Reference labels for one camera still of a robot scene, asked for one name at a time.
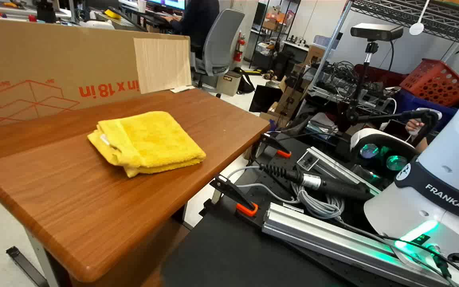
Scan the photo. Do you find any hand controller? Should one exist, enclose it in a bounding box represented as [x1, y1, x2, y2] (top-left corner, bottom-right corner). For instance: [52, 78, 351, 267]
[407, 108, 443, 146]

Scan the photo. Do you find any red plastic basket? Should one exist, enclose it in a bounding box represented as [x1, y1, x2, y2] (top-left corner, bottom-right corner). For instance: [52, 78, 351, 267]
[399, 59, 459, 107]

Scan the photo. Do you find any red fire extinguisher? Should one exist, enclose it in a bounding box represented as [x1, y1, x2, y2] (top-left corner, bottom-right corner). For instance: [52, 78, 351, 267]
[233, 31, 247, 63]

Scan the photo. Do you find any thick black cable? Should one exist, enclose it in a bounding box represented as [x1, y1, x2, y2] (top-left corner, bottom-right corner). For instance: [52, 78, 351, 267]
[258, 163, 373, 201]

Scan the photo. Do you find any person's hand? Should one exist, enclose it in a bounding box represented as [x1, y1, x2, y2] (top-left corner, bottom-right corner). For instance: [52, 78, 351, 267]
[405, 119, 425, 136]

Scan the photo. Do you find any person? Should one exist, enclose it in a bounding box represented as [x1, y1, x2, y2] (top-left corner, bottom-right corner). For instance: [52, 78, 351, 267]
[162, 0, 220, 59]

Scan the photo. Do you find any large cardboard box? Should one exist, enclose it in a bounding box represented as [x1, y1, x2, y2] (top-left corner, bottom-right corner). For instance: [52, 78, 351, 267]
[0, 17, 192, 132]

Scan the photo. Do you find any black spring clamp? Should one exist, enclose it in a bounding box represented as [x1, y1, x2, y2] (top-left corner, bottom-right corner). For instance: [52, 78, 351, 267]
[260, 133, 292, 158]
[209, 176, 259, 217]

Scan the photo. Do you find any grey office chair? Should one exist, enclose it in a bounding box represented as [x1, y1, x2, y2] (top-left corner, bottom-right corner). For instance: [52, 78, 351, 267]
[191, 9, 245, 98]

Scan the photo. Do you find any yellow folded towel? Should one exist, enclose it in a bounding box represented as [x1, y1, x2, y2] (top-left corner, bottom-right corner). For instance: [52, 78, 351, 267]
[87, 111, 207, 178]

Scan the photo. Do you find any black wire shelf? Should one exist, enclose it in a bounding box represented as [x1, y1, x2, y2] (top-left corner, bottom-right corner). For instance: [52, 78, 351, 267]
[249, 0, 302, 69]

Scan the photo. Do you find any coil of grey cable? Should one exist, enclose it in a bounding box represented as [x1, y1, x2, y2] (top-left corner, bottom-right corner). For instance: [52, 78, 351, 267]
[227, 165, 346, 220]

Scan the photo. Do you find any monitor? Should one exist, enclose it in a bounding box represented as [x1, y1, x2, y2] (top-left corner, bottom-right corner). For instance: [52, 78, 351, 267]
[147, 0, 186, 12]

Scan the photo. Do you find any camera on mount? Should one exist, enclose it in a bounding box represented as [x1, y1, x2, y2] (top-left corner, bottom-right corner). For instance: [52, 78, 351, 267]
[335, 23, 442, 162]

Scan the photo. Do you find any white virtual reality headset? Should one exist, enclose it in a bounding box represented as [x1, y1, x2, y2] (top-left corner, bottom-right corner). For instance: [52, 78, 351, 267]
[349, 128, 420, 182]

